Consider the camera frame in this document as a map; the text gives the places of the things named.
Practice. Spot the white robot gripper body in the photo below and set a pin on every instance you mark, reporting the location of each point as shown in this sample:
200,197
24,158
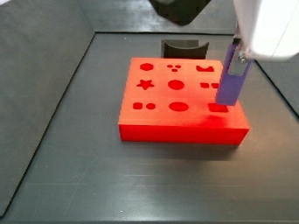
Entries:
269,27

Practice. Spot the purple rectangular peg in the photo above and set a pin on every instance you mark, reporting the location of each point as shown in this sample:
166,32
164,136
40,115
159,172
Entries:
234,74

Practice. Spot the black curved holder block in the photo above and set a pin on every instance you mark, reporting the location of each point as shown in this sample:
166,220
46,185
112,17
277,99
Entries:
184,49

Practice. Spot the red shape-sorter block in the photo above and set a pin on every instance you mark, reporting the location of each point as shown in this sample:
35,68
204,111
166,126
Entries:
168,104

